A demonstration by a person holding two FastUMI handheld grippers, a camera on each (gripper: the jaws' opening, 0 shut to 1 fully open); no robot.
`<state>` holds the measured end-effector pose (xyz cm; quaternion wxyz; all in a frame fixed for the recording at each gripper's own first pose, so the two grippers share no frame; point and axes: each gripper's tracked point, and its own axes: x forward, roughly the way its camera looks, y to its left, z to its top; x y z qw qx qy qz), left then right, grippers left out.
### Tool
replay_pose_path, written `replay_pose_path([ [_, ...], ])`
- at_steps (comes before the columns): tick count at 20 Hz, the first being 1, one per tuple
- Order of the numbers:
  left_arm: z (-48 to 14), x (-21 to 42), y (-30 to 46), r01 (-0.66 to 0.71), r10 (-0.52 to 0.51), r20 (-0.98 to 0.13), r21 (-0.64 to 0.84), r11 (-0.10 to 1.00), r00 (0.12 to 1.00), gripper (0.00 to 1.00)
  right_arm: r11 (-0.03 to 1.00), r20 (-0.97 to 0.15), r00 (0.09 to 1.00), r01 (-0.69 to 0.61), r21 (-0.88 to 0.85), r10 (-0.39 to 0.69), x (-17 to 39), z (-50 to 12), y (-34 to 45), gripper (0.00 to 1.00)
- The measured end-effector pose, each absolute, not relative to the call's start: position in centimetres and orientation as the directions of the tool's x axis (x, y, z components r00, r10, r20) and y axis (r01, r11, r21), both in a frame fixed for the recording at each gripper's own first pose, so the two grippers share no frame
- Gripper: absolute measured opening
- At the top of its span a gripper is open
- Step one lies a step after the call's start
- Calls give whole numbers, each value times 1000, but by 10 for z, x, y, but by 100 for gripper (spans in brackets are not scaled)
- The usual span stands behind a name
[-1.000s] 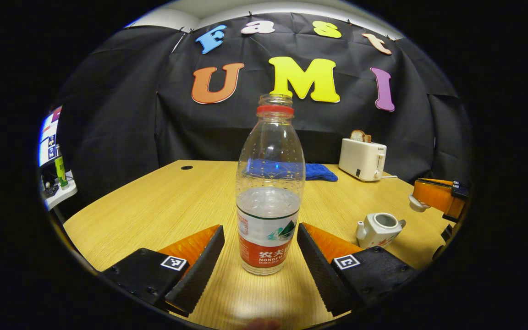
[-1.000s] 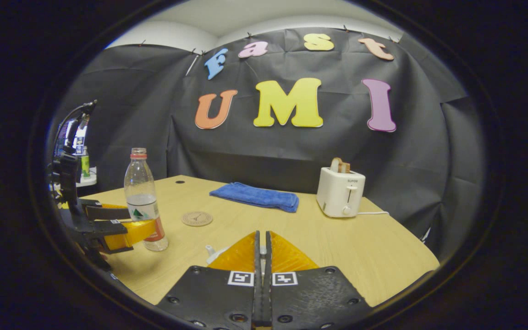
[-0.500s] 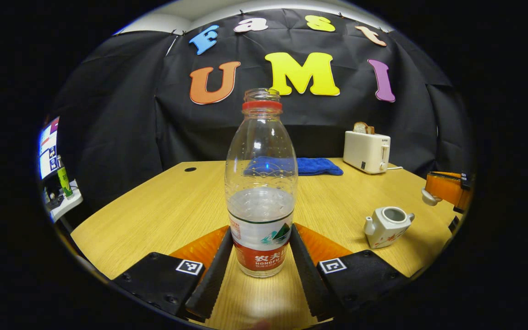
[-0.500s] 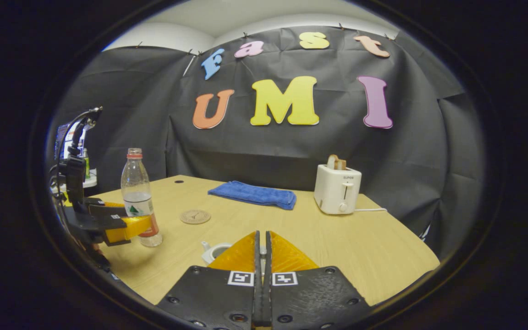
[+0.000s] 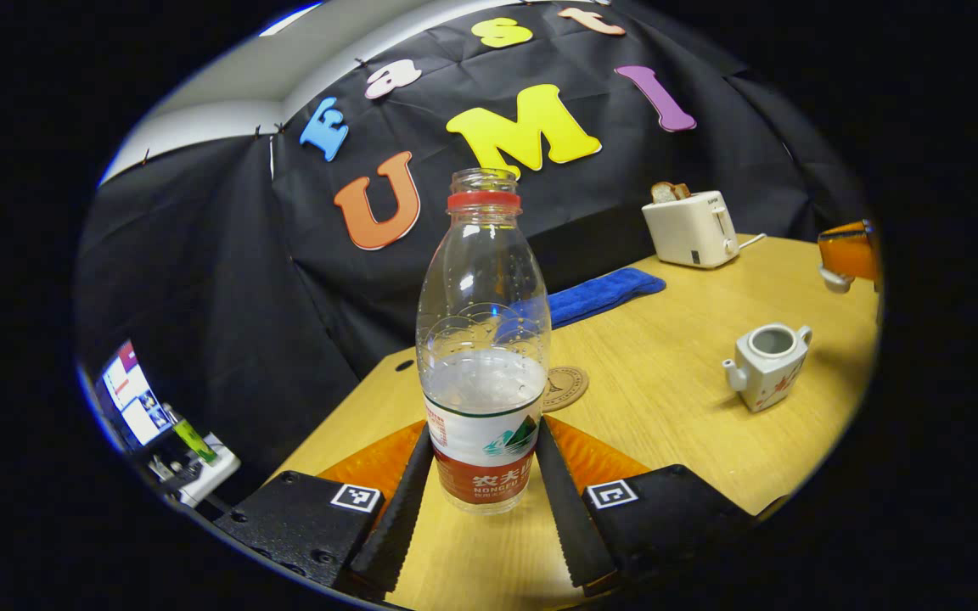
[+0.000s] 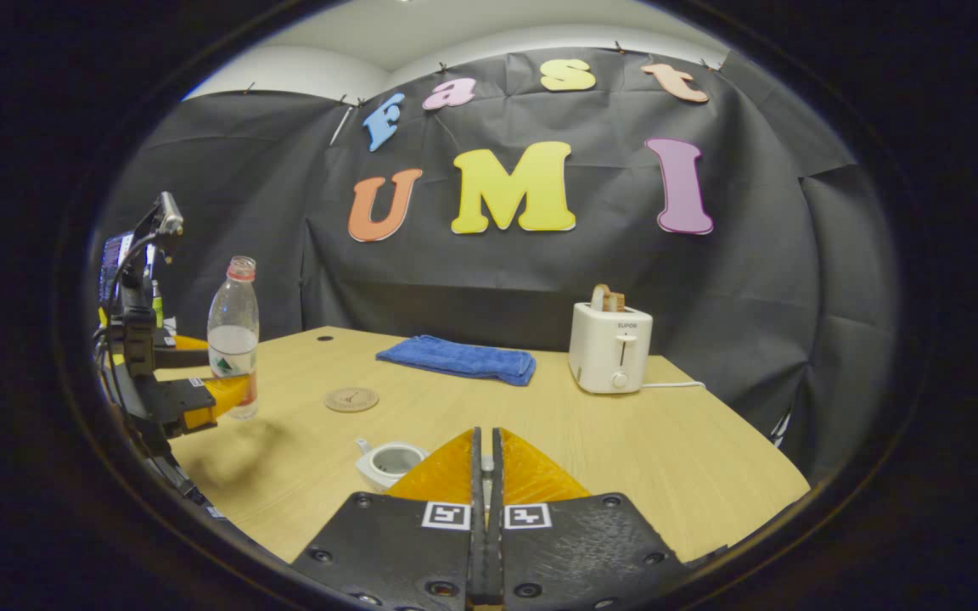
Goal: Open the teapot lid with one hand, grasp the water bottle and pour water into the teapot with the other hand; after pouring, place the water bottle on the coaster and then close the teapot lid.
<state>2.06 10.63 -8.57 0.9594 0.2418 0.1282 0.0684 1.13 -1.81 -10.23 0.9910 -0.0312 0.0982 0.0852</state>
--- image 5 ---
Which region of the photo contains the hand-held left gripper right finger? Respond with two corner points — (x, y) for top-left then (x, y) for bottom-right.
(534, 416), (791, 595)

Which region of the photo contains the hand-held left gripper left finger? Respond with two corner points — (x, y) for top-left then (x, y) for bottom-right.
(216, 420), (436, 597)

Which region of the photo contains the round brown coaster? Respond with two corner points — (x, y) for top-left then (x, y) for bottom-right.
(542, 366), (590, 414)

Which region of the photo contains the white ceramic teacup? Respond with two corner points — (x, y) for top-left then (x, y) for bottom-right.
(722, 323), (814, 413)

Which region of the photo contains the clear plastic water bottle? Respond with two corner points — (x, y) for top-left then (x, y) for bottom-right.
(416, 168), (553, 515)

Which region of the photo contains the green bottle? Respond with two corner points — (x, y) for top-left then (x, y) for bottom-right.
(172, 418), (219, 466)

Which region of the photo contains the white toaster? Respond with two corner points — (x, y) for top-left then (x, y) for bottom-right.
(642, 190), (741, 270)

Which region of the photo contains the blue towel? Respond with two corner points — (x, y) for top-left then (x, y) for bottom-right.
(547, 267), (667, 330)

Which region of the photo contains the computer monitor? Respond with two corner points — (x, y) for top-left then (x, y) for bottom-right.
(98, 339), (174, 449)

